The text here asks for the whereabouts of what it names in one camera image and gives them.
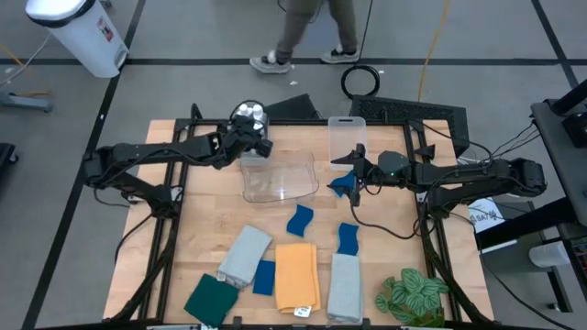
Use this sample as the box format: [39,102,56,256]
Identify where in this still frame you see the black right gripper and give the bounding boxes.
[327,144,412,207]

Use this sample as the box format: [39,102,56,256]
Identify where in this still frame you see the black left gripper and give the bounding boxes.
[221,114,275,170]

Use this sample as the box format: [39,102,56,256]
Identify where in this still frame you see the light grey waffle towel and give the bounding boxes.
[216,224,273,290]
[327,253,364,325]

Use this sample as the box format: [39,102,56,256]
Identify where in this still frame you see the dark green cloth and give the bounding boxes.
[183,273,240,329]

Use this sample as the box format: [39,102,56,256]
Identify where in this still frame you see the clear narrow plastic bin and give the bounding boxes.
[230,100,271,168]

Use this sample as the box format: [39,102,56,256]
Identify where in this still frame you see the frosted plastic bin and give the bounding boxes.
[327,115,369,171]

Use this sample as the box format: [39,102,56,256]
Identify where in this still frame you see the clear curved plastic tray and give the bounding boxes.
[239,152,321,204]

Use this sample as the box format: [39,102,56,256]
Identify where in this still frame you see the black wedge-shaped box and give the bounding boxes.
[264,93,323,122]

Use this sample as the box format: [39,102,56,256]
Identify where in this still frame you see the orange folded towel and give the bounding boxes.
[273,242,322,314]

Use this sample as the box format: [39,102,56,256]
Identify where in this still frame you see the person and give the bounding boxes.
[249,0,362,75]

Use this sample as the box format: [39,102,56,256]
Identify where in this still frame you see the striped-leaf potted plant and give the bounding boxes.
[374,268,450,328]

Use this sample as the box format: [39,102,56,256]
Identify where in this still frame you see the white printed paper sheet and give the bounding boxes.
[467,196,506,235]

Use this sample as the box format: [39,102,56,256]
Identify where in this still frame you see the white trash can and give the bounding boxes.
[25,0,131,79]

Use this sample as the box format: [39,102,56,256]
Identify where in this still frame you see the grey stand foot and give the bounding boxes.
[0,91,54,114]

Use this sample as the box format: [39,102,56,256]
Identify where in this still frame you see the black side desk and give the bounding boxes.
[530,80,587,226]

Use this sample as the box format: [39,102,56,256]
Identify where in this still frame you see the white paper roll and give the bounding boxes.
[528,241,572,269]

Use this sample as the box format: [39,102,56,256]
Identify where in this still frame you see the black caster base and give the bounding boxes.
[0,142,20,167]

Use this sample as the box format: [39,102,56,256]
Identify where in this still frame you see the black metal table frame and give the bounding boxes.
[107,103,499,330]

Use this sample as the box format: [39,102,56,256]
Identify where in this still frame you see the black coiled cable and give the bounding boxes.
[339,0,382,100]

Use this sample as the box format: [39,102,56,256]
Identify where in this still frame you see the yellow cable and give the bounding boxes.
[415,0,453,104]

